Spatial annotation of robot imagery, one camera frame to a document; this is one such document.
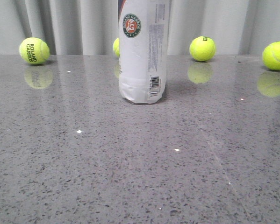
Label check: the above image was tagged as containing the grey pleated curtain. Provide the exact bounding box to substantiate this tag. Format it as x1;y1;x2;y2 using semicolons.
0;0;280;55

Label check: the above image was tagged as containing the Roland Garros tennis ball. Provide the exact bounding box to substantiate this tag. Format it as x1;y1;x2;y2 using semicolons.
19;37;50;65

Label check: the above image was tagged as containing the Wilson tennis ball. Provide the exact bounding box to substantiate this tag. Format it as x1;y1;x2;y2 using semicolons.
189;36;216;62

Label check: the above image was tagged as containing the Head Team tennis ball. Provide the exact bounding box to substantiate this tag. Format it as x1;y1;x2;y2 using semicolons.
113;37;120;57

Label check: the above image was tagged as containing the plain yellow tennis ball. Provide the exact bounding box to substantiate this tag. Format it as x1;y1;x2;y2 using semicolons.
262;41;280;70

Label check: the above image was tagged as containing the white plastic tennis ball can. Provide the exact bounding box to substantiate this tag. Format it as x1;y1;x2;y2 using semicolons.
118;0;170;104

